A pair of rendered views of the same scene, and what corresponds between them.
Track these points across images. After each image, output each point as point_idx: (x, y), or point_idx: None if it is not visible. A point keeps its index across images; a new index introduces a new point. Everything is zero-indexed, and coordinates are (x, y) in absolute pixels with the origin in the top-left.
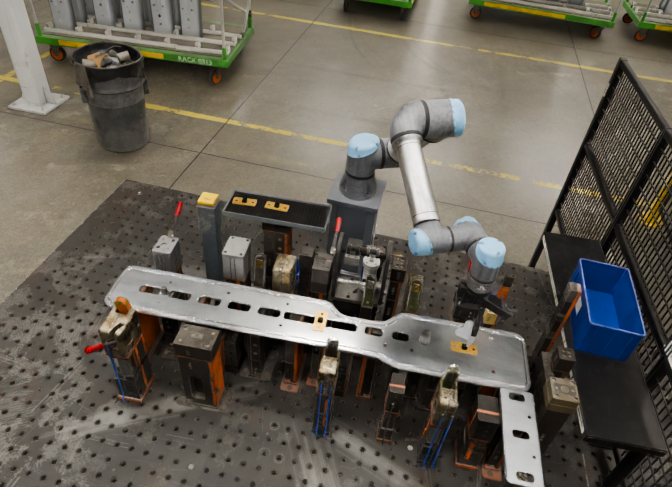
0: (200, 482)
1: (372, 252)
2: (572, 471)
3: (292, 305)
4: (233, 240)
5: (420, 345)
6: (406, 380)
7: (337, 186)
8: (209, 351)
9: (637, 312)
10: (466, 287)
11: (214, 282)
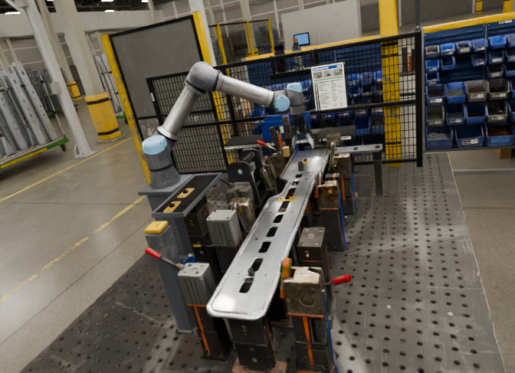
0: (400, 299)
1: (251, 155)
2: None
3: (272, 210)
4: (213, 217)
5: (305, 170)
6: None
7: (157, 189)
8: (325, 229)
9: None
10: (299, 115)
11: (243, 247)
